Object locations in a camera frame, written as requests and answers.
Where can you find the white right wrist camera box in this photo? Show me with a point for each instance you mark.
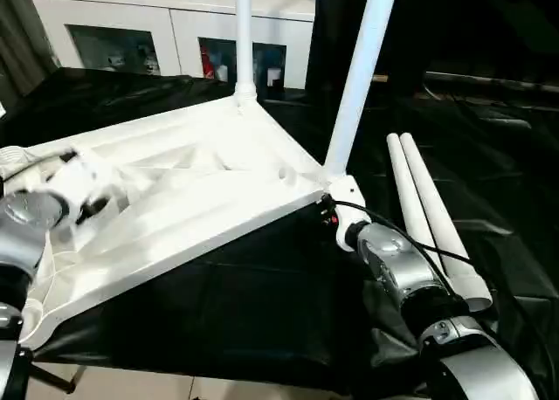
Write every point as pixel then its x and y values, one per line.
pixel 349 190

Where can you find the white mug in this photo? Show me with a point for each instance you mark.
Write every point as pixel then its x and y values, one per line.
pixel 275 77

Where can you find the red packet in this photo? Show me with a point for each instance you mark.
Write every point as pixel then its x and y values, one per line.
pixel 207 61

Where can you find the black speaker box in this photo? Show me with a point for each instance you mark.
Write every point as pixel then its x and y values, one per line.
pixel 393 24

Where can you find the grey curtain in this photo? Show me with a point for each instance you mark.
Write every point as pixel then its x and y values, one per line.
pixel 22 37

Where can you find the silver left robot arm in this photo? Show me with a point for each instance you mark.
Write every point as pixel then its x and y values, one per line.
pixel 22 225

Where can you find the white glass-door cabinet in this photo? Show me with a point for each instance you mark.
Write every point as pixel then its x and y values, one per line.
pixel 174 24

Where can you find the black metal stand leg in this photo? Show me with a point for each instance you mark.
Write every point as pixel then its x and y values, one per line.
pixel 52 378

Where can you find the white plastic table top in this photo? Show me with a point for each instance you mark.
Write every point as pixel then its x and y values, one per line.
pixel 196 155

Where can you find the black plastic mat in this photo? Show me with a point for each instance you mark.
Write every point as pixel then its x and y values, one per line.
pixel 262 295

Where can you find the white plastic table leg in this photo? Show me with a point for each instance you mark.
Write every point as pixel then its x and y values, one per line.
pixel 244 33
pixel 436 208
pixel 362 68
pixel 406 190

